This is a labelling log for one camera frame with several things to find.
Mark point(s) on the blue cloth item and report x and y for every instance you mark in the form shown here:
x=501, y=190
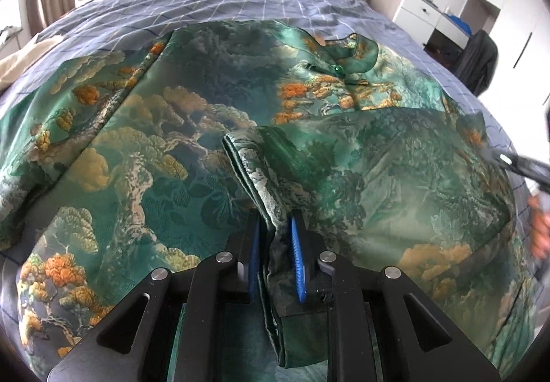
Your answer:
x=460, y=26

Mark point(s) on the person's right hand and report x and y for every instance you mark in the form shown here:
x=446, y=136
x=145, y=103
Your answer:
x=540, y=231

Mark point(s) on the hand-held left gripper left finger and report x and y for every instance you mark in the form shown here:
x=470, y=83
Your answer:
x=253, y=255

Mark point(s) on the beige fleece robe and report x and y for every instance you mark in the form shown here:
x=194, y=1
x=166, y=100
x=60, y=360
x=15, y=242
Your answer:
x=17, y=64

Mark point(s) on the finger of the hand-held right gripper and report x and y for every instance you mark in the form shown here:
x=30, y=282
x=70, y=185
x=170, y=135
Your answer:
x=528, y=169

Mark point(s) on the black jacket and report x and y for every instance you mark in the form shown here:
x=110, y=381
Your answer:
x=477, y=59

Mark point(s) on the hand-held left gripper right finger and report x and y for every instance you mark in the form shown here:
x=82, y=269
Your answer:
x=297, y=261

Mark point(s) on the white desk with drawers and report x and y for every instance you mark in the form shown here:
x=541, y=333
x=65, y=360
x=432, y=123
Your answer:
x=414, y=12

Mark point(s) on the green patterned silk garment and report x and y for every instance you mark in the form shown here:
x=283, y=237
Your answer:
x=172, y=150

